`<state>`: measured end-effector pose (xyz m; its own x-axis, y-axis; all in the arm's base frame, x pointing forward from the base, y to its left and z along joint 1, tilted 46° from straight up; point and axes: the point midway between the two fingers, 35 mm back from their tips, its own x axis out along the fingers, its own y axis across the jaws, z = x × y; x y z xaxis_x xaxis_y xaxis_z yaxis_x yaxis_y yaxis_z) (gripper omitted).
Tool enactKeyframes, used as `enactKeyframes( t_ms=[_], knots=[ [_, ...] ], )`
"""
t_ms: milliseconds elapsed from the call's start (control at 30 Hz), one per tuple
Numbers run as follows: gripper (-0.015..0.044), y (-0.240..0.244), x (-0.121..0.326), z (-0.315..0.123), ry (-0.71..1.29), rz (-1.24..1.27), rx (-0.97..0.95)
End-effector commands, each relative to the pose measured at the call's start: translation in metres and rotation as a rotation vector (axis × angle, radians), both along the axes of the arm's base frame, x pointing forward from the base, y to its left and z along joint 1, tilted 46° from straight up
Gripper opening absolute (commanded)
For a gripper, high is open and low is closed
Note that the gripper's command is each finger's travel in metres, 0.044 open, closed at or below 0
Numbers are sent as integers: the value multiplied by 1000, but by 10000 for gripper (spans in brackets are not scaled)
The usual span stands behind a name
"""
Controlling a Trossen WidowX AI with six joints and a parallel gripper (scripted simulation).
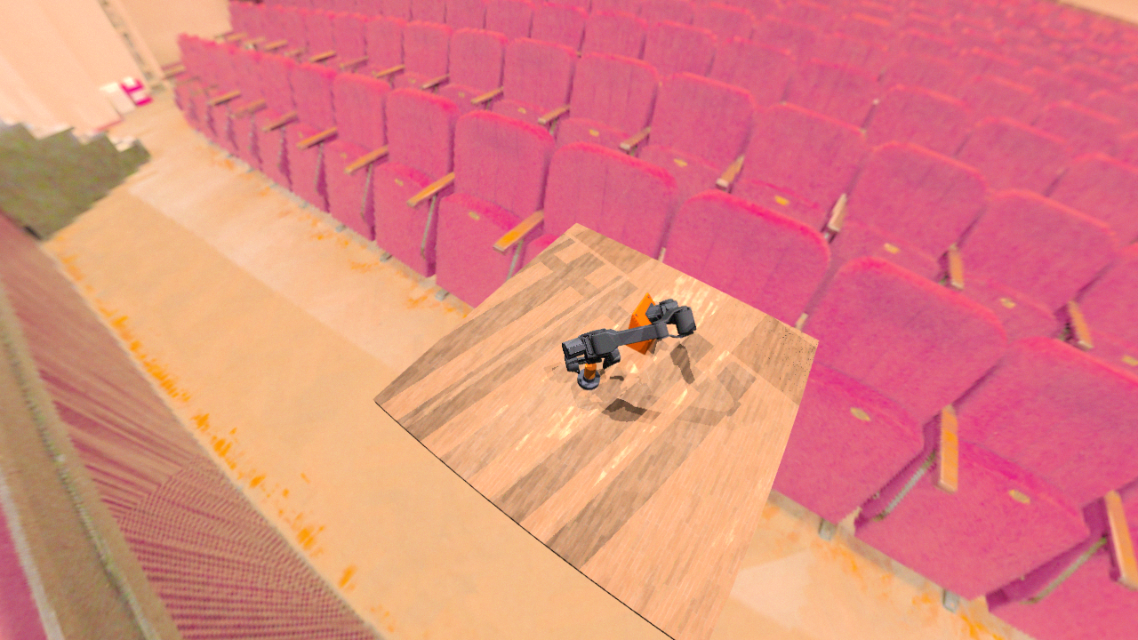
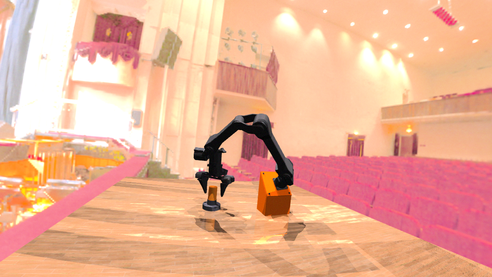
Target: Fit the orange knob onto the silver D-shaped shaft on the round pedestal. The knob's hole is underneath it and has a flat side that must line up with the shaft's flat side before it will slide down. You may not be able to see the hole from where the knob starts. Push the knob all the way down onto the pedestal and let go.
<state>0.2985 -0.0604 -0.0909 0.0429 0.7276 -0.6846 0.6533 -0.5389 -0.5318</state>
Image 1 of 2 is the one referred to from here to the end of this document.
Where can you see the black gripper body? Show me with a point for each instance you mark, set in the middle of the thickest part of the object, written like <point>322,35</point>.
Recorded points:
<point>573,364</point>

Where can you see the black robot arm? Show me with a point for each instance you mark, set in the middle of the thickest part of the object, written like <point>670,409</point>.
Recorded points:
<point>603,342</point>

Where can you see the grey round pedestal with silver shaft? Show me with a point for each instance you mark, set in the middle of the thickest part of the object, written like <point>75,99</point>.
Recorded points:
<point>588,384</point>

